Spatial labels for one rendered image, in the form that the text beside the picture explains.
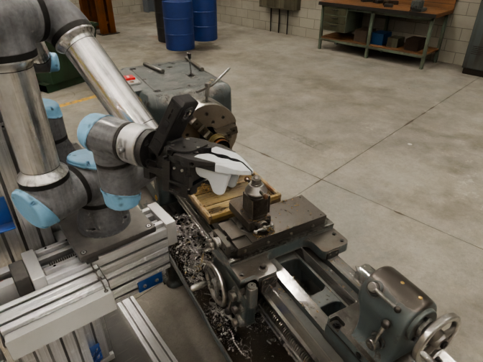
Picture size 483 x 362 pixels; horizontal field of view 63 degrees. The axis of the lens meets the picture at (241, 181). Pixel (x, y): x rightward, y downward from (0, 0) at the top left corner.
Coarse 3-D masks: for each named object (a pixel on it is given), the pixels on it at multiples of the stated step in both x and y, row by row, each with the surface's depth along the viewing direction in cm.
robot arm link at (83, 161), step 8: (72, 152) 106; (80, 152) 106; (88, 152) 106; (72, 160) 101; (80, 160) 101; (88, 160) 102; (72, 168) 101; (80, 168) 101; (88, 168) 101; (80, 176) 100; (88, 176) 101; (96, 176) 103; (88, 184) 101; (96, 184) 103; (88, 192) 101; (96, 192) 104; (88, 200) 103; (96, 200) 107
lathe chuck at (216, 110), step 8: (200, 104) 180; (208, 104) 180; (216, 104) 182; (200, 112) 180; (208, 112) 182; (216, 112) 184; (224, 112) 186; (200, 120) 182; (208, 120) 184; (216, 120) 186; (224, 120) 188; (232, 120) 190; (192, 128) 181; (216, 128) 188; (184, 136) 182; (192, 136) 184; (232, 136) 195; (232, 144) 197
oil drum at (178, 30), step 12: (168, 0) 768; (180, 0) 768; (168, 12) 741; (180, 12) 739; (192, 12) 760; (168, 24) 754; (180, 24) 750; (192, 24) 768; (168, 36) 767; (180, 36) 761; (192, 36) 777; (168, 48) 782; (180, 48) 773; (192, 48) 786
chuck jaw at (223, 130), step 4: (232, 124) 190; (212, 128) 190; (220, 128) 189; (224, 128) 188; (228, 128) 187; (232, 128) 188; (236, 128) 189; (216, 132) 186; (220, 132) 185; (224, 132) 185; (228, 132) 185; (232, 132) 189; (236, 132) 190; (228, 136) 186
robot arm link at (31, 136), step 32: (0, 0) 72; (32, 0) 77; (0, 32) 73; (32, 32) 78; (0, 64) 76; (32, 64) 82; (0, 96) 81; (32, 96) 83; (32, 128) 85; (32, 160) 88; (32, 192) 91; (64, 192) 95; (32, 224) 97
